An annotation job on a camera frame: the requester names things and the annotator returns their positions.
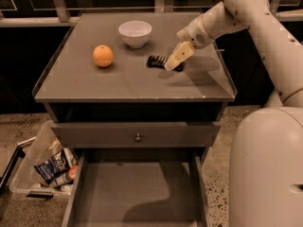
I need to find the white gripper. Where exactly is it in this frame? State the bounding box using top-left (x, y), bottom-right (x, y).
top-left (164, 15), bottom-right (214, 71)

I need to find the black rxbar chocolate bar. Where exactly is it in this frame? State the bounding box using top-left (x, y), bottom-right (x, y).
top-left (146, 55), bottom-right (185, 72)

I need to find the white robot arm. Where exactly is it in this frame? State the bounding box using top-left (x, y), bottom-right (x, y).
top-left (165, 0), bottom-right (303, 227)

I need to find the grey top drawer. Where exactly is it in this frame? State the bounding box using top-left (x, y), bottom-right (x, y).
top-left (52, 122), bottom-right (221, 148)

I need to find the grey drawer cabinet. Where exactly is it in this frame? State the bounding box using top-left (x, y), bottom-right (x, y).
top-left (32, 11), bottom-right (238, 227)

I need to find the metal drawer knob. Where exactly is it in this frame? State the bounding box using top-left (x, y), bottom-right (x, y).
top-left (134, 133), bottom-right (142, 143)

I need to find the open grey middle drawer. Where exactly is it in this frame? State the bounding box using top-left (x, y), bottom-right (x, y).
top-left (62, 148), bottom-right (211, 227)

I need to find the white ceramic bowl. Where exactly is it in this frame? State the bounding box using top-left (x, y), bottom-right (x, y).
top-left (118, 21), bottom-right (152, 48)

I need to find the orange fruit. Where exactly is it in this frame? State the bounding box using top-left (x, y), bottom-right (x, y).
top-left (93, 45), bottom-right (114, 67)

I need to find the red apple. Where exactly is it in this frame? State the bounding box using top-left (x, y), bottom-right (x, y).
top-left (67, 166), bottom-right (78, 181)

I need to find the blue kettle chips bag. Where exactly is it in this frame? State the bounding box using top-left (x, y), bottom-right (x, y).
top-left (34, 148), bottom-right (74, 183)

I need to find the clear plastic storage bin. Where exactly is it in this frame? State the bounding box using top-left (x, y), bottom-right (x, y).
top-left (9, 120), bottom-right (77, 195)

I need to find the metal railing frame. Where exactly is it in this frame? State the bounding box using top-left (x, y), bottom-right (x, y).
top-left (0, 0), bottom-right (303, 28)

